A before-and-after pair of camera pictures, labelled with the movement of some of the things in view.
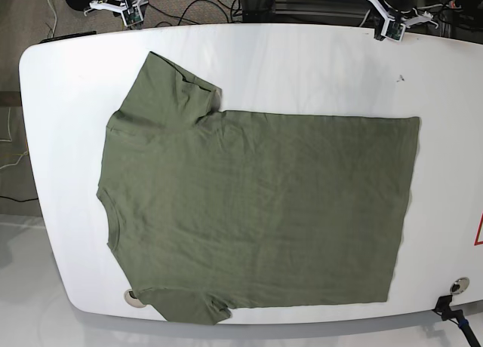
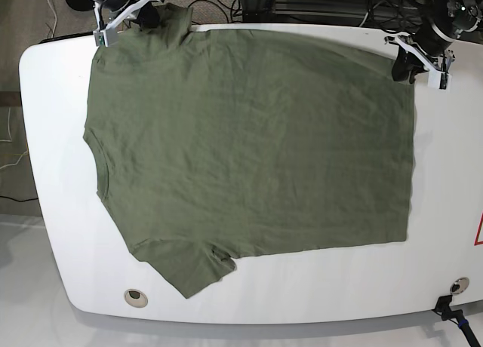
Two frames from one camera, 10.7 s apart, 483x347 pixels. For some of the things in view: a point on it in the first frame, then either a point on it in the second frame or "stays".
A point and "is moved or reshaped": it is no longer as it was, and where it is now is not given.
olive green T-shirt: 211,210 is moved or reshaped
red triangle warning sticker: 478,232 stays
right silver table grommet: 459,285 stays
